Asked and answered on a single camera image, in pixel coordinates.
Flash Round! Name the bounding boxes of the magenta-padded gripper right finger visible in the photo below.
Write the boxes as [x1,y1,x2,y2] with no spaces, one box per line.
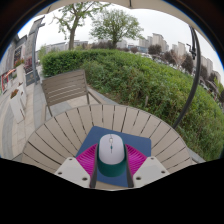
[123,143,171,189]

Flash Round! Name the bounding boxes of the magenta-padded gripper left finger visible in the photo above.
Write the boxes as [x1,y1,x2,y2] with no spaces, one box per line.
[53,143,100,189]

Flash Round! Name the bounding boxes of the white and teal computer mouse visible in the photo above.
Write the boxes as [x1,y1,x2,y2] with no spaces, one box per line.
[96,133,128,178]

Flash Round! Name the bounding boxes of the dark blue mouse pad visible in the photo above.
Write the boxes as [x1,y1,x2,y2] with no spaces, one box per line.
[75,125,153,188]

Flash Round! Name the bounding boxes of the white planter box with flowers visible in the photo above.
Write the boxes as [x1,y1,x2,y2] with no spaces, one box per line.
[8,88,28,125]

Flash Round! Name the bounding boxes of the beige slatted outdoor chair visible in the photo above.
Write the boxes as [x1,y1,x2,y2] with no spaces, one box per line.
[41,68,103,121]

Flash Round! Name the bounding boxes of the dark curved umbrella pole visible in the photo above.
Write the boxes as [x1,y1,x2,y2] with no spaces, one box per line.
[172,26,202,130]

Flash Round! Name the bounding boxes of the distant apartment buildings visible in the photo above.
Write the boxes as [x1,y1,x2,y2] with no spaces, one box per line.
[138,32,221,83]

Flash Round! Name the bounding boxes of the tall grey sign pillar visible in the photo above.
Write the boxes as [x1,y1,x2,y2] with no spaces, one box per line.
[24,16,46,86]

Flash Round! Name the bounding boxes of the bare-trunked leaning tree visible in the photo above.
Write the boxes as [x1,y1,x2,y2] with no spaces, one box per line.
[51,1,108,51]

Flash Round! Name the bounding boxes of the round leafy green tree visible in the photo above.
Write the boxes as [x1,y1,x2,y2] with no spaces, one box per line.
[89,8,144,50]

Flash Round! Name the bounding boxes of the beige patio umbrella canopy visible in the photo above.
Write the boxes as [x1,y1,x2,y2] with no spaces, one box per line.
[43,0,204,38]

